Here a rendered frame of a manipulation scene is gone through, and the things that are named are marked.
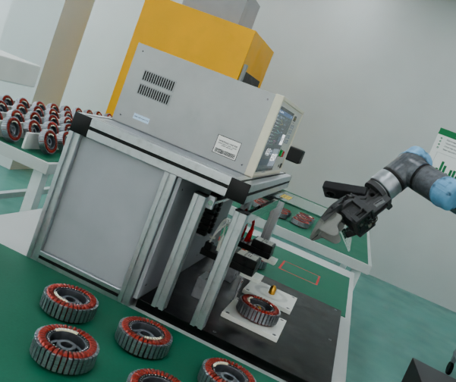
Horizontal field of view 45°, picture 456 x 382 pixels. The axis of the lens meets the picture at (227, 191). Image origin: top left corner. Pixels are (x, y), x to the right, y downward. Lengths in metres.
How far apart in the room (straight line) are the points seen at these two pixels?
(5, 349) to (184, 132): 0.65
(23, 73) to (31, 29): 4.43
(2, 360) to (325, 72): 6.08
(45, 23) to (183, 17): 1.21
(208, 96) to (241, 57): 3.70
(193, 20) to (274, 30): 1.92
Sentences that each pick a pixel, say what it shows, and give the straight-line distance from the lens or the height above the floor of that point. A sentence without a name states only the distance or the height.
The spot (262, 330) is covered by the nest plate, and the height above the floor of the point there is 0.78.
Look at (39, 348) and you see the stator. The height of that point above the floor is 0.78.
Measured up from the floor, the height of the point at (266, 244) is 0.92.
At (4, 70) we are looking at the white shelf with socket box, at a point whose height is 1.19.
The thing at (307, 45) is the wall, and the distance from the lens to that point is 6.84.
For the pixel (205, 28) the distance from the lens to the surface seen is 5.16.
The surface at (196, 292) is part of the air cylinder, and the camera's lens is 1.42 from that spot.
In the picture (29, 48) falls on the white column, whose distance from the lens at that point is 5.28.
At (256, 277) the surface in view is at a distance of 1.39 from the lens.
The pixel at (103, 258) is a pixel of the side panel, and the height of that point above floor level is 0.82.
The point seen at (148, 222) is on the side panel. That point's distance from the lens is 1.23.
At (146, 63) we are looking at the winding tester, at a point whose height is 1.28.
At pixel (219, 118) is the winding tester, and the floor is 1.22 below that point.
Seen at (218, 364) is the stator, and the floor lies 0.78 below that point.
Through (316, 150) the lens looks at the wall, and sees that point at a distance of 6.70.
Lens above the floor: 1.25
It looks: 8 degrees down
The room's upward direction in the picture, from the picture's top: 21 degrees clockwise
